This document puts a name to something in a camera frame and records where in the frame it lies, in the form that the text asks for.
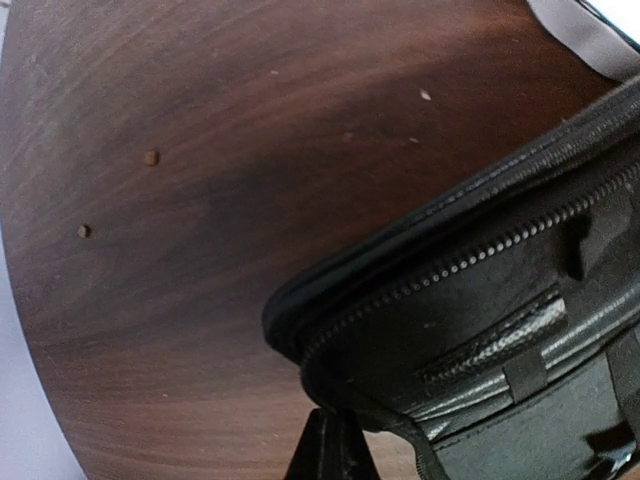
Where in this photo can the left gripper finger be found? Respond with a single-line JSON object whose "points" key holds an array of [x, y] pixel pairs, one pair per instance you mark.
{"points": [[332, 446]]}

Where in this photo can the black zippered tool case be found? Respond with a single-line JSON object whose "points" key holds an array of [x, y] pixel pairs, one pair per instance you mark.
{"points": [[496, 328]]}

